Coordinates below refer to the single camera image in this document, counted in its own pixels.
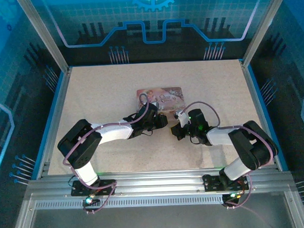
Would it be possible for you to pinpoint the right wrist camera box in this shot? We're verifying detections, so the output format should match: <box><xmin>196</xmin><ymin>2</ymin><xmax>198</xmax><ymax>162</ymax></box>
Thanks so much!
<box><xmin>175</xmin><ymin>109</ymin><xmax>191</xmax><ymax>128</ymax></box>

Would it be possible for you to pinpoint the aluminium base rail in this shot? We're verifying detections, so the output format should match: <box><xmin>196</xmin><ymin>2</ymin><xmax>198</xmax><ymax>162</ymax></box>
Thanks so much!
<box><xmin>23</xmin><ymin>164</ymin><xmax>297</xmax><ymax>201</ymax></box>

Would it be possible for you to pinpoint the slotted grey cable duct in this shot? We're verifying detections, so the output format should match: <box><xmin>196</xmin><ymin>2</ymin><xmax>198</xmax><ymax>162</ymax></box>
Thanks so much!
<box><xmin>34</xmin><ymin>192</ymin><xmax>289</xmax><ymax>212</ymax></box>

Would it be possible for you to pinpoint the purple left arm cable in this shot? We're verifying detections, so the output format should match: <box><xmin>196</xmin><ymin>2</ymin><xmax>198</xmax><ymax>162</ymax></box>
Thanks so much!
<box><xmin>59</xmin><ymin>93</ymin><xmax>154</xmax><ymax>216</ymax></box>

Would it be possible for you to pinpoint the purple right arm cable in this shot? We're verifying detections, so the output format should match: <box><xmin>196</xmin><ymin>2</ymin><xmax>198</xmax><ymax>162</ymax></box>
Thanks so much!
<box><xmin>180</xmin><ymin>97</ymin><xmax>281</xmax><ymax>212</ymax></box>

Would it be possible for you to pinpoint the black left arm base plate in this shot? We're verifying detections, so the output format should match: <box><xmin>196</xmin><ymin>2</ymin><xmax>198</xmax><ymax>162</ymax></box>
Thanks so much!
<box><xmin>70</xmin><ymin>178</ymin><xmax>118</xmax><ymax>198</ymax></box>

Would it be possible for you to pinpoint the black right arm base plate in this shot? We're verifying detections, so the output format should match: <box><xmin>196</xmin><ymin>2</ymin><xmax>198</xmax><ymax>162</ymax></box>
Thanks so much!
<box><xmin>202</xmin><ymin>172</ymin><xmax>253</xmax><ymax>193</ymax></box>

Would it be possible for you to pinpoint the aluminium frame post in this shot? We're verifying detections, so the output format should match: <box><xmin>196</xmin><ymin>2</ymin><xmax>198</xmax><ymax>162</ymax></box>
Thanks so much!
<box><xmin>239</xmin><ymin>0</ymin><xmax>291</xmax><ymax>68</ymax></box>
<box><xmin>15</xmin><ymin>0</ymin><xmax>72</xmax><ymax>76</ymax></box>

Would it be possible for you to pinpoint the lit connector board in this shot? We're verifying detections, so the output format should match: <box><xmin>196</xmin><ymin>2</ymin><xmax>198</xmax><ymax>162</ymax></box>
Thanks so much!
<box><xmin>223</xmin><ymin>190</ymin><xmax>242</xmax><ymax>204</ymax></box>
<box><xmin>83</xmin><ymin>194</ymin><xmax>101</xmax><ymax>208</ymax></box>

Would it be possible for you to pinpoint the thin black gripper wire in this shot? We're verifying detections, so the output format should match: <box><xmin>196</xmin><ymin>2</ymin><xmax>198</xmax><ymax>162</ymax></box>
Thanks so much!
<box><xmin>139</xmin><ymin>127</ymin><xmax>155</xmax><ymax>139</ymax></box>
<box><xmin>189</xmin><ymin>134</ymin><xmax>203</xmax><ymax>147</ymax></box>

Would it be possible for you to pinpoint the thin black right gripper wire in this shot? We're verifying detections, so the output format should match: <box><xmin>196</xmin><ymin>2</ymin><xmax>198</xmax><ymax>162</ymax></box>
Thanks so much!
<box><xmin>189</xmin><ymin>134</ymin><xmax>203</xmax><ymax>147</ymax></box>

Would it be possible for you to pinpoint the thin black left gripper wire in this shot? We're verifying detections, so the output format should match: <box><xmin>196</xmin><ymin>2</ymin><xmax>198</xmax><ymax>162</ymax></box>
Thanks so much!
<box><xmin>139</xmin><ymin>127</ymin><xmax>155</xmax><ymax>139</ymax></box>

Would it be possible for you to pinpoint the pink printed tin box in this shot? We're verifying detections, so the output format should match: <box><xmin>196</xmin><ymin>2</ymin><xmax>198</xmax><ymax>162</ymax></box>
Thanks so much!
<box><xmin>136</xmin><ymin>86</ymin><xmax>185</xmax><ymax>116</ymax></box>

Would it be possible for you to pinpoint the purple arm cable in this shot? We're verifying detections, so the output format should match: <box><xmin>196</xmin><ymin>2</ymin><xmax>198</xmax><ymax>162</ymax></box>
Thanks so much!
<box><xmin>59</xmin><ymin>93</ymin><xmax>154</xmax><ymax>216</ymax></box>
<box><xmin>180</xmin><ymin>97</ymin><xmax>281</xmax><ymax>212</ymax></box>

